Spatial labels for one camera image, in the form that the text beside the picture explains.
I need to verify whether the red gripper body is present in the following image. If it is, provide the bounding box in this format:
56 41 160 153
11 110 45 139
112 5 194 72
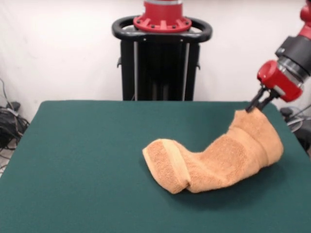
257 60 304 102

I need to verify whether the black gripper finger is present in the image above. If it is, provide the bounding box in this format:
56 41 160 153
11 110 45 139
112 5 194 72
257 91 274 111
245 86 265 114

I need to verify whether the tan terry towel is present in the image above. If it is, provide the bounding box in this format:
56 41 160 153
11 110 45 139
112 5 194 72
142 109 284 195

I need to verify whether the black floor object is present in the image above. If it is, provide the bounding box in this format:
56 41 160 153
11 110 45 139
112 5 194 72
295 126 311 156

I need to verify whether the dark green table cloth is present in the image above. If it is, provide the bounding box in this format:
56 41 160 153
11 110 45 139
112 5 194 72
0 100 311 233

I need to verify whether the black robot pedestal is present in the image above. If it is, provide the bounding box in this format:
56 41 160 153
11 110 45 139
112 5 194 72
111 16 213 101

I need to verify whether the black cable bundle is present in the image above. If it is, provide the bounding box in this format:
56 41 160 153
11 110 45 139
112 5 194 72
0 77 31 151

